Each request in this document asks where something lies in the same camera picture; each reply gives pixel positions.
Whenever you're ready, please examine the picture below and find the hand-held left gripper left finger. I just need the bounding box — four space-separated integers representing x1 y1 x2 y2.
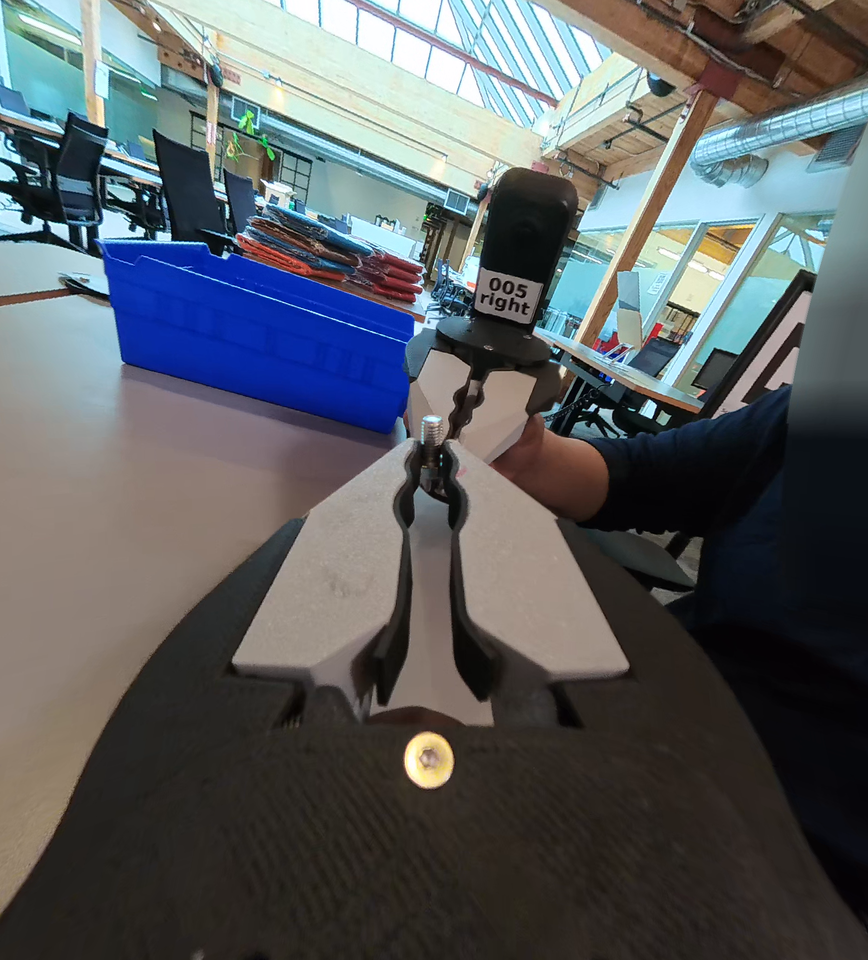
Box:
231 438 423 706

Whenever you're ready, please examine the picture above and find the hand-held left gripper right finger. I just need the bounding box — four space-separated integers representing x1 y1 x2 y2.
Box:
437 442 631 702

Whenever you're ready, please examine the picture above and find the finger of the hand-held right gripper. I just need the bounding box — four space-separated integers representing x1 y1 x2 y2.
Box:
455 367 543 462
406 348 480 438

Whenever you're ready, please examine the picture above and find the silver hex bolt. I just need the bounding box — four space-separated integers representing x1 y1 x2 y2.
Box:
417 414 450 498

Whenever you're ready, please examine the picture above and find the person's right forearm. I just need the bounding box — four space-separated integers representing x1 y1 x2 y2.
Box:
584 386 793 535

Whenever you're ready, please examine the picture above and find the person's right hand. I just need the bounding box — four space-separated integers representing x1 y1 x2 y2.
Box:
490 414 594 520

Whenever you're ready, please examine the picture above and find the black office chair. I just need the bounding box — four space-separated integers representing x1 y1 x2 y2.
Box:
152 129 237 256
222 168 260 238
554 337 676 441
0 112 110 256

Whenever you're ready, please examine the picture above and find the grey seat office chair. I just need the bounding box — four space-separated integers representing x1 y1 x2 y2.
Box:
599 525 699 595

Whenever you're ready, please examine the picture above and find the wooden top desk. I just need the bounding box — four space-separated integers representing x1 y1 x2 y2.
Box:
546 333 706 436

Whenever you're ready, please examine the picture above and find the stack of folded cloths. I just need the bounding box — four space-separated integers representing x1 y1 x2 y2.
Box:
235 204 427 305

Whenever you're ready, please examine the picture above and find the blue plastic bin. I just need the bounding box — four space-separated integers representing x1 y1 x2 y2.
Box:
96 238 416 435

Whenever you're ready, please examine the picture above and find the dark computer monitor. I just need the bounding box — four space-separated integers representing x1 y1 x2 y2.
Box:
692 348 740 400

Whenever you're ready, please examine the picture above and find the person's dark clothed body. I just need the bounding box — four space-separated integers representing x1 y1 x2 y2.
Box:
662 525 868 960

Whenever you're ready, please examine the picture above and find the black framed white board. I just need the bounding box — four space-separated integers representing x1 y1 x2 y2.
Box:
710 268 819 423

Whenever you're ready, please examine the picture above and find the green potted plant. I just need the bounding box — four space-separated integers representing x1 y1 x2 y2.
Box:
226 105 279 163

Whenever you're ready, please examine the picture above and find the silver ventilation duct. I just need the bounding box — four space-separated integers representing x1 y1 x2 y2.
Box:
691 81 868 190

